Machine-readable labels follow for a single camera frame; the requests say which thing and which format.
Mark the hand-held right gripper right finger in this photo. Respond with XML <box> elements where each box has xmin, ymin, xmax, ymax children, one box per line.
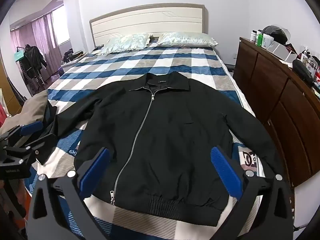
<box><xmin>210</xmin><ymin>145</ymin><xmax>295</xmax><ymax>240</ymax></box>

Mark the pale satin pillow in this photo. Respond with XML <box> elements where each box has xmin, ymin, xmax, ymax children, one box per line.
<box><xmin>157</xmin><ymin>32</ymin><xmax>217</xmax><ymax>47</ymax></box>
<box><xmin>99</xmin><ymin>33</ymin><xmax>151</xmax><ymax>54</ymax></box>

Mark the window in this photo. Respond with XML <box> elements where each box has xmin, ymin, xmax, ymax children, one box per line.
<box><xmin>51</xmin><ymin>4</ymin><xmax>70</xmax><ymax>45</ymax></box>

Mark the black hanging jacket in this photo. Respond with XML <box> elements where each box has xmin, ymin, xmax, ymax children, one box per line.
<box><xmin>24</xmin><ymin>44</ymin><xmax>48</xmax><ymax>79</ymax></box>

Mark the khaki clothing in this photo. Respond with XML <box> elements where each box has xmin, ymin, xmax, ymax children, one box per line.
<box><xmin>0</xmin><ymin>90</ymin><xmax>50</xmax><ymax>136</ymax></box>

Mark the grey folding mirror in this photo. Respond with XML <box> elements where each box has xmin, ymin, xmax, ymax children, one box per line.
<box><xmin>266</xmin><ymin>41</ymin><xmax>298</xmax><ymax>62</ymax></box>

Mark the cluttered nightstand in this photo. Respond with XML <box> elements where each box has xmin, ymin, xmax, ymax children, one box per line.
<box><xmin>61</xmin><ymin>49</ymin><xmax>89</xmax><ymax>68</ymax></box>

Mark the blue plaid blanket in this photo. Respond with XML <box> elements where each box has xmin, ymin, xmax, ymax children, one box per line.
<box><xmin>25</xmin><ymin>45</ymin><xmax>298</xmax><ymax>240</ymax></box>

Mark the black pouch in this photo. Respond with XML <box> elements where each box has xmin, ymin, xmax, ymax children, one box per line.
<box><xmin>292</xmin><ymin>59</ymin><xmax>315</xmax><ymax>85</ymax></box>

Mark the purple curtain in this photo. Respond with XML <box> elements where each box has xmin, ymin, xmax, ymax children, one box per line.
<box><xmin>10</xmin><ymin>11</ymin><xmax>63</xmax><ymax>68</ymax></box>

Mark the cream bed headboard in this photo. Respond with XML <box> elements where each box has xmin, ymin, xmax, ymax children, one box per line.
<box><xmin>89</xmin><ymin>3</ymin><xmax>209</xmax><ymax>48</ymax></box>

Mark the wooden wardrobe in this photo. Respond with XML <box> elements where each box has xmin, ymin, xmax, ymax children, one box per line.
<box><xmin>0</xmin><ymin>60</ymin><xmax>23</xmax><ymax>115</ymax></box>

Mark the red cloth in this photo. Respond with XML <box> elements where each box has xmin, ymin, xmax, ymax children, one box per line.
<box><xmin>0</xmin><ymin>104</ymin><xmax>7</xmax><ymax>128</ymax></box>

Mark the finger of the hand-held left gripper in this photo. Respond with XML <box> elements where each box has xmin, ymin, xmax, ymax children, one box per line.
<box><xmin>0</xmin><ymin>121</ymin><xmax>44</xmax><ymax>143</ymax></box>
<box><xmin>14</xmin><ymin>133</ymin><xmax>57</xmax><ymax>158</ymax></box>

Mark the brown wooden dresser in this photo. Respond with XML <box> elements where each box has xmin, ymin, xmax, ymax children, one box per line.
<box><xmin>232</xmin><ymin>37</ymin><xmax>320</xmax><ymax>188</ymax></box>

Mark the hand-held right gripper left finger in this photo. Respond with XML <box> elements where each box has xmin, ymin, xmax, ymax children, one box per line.
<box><xmin>26</xmin><ymin>147</ymin><xmax>118</xmax><ymax>240</ymax></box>

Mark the white container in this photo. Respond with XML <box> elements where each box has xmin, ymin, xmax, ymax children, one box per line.
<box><xmin>262</xmin><ymin>34</ymin><xmax>274</xmax><ymax>49</ymax></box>

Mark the black helmet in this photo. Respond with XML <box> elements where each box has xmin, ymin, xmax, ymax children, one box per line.
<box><xmin>262</xmin><ymin>25</ymin><xmax>292</xmax><ymax>46</ymax></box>

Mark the black zip jacket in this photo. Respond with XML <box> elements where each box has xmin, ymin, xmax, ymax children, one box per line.
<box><xmin>35</xmin><ymin>72</ymin><xmax>284</xmax><ymax>227</ymax></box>

